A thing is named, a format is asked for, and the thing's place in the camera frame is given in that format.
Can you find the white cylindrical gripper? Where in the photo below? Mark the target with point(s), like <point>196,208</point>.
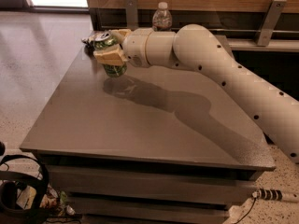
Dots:
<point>135,47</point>

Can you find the green soda can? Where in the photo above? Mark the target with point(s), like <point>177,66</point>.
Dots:
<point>106,39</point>

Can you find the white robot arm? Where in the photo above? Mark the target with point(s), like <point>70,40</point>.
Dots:
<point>194,48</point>

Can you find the blue patterned chip bag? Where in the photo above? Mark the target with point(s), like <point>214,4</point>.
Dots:
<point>89,40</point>

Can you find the clear plastic water bottle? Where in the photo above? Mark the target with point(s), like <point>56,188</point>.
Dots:
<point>162,18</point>

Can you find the grey table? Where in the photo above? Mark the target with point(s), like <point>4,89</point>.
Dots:
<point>154,146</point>

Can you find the snack wrappers on floor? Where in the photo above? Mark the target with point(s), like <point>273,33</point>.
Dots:
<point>53,200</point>

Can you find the black headphones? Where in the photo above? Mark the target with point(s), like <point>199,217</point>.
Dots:
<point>10,211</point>

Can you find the left metal bracket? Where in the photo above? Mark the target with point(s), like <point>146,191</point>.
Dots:
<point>131,12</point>

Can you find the metal bracket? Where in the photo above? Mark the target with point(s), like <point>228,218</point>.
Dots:
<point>131,12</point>
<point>270,20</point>

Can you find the right metal bracket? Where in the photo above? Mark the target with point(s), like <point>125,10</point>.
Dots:
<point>270,20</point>

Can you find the black white striped cable plug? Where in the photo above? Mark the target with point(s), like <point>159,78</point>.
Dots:
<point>276,195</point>

